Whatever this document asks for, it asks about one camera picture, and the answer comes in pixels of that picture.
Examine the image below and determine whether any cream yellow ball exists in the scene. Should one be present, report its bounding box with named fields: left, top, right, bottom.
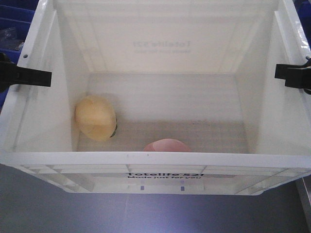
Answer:
left=75, top=95, right=117, bottom=142

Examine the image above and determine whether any white plastic storage crate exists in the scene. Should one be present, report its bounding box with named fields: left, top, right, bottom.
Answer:
left=0, top=0, right=311, bottom=195

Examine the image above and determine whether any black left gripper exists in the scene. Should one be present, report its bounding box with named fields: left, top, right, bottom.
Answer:
left=0, top=53, right=52, bottom=93

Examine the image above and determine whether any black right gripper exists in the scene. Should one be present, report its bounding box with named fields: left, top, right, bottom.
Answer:
left=275, top=56, right=311, bottom=95

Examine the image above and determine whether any grey metal shelf rack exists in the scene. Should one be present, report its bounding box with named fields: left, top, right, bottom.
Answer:
left=296, top=176, right=311, bottom=219

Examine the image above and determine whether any pink and cream ball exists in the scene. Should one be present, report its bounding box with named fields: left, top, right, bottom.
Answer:
left=143, top=138, right=191, bottom=152

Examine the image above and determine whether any blue bin on upper shelf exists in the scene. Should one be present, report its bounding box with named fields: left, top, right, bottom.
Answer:
left=293, top=0, right=311, bottom=47

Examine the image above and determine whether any blue bins left of crate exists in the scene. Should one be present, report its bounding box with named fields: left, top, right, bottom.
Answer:
left=0, top=0, right=38, bottom=108

